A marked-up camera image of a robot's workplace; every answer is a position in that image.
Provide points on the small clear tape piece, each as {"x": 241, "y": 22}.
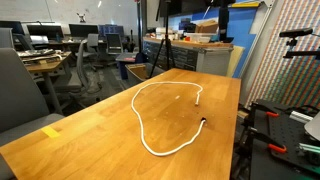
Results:
{"x": 177, "y": 97}

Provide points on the brown cardboard piece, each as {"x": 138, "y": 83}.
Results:
{"x": 138, "y": 70}

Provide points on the grey side table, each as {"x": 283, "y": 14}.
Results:
{"x": 126, "y": 58}

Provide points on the grey drawer workbench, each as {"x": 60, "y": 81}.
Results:
{"x": 213, "y": 61}

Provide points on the black tripod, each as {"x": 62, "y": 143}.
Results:
{"x": 166, "y": 26}

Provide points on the black mesh office chair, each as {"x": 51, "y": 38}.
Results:
{"x": 114, "y": 43}

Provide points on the white plastic container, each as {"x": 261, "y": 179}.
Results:
{"x": 200, "y": 37}

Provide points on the black pillar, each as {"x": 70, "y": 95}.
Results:
{"x": 141, "y": 26}

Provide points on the brown cardboard box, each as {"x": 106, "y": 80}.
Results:
{"x": 206, "y": 26}

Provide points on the tan board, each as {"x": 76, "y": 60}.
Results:
{"x": 235, "y": 60}

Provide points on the dark grey swivel chair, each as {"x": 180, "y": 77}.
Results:
{"x": 81, "y": 65}

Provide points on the black computer monitor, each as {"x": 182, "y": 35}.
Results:
{"x": 83, "y": 30}
{"x": 45, "y": 30}
{"x": 11, "y": 27}

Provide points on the blue panel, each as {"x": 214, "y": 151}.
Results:
{"x": 245, "y": 30}

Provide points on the wooden top desk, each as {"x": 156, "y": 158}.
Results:
{"x": 50, "y": 65}

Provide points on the yellow tape strip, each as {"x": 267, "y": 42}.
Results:
{"x": 50, "y": 132}

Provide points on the black keyboard stack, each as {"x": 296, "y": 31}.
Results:
{"x": 36, "y": 53}

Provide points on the multicolour checkered backdrop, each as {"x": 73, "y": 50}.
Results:
{"x": 293, "y": 83}

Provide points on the grey fabric office chair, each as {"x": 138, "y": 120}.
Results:
{"x": 20, "y": 93}

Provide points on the aluminium extrusion bar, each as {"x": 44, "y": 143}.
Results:
{"x": 300, "y": 116}
{"x": 308, "y": 148}

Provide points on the black mounting bar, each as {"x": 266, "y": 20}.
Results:
{"x": 301, "y": 54}

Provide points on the black post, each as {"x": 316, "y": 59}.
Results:
{"x": 224, "y": 20}

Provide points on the drone wall picture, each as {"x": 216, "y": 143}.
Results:
{"x": 81, "y": 17}

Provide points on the aluminium frame rail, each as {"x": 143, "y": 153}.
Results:
{"x": 259, "y": 33}

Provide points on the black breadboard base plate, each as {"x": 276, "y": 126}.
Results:
{"x": 283, "y": 133}

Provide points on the black stereo camera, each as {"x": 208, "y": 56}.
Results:
{"x": 296, "y": 32}

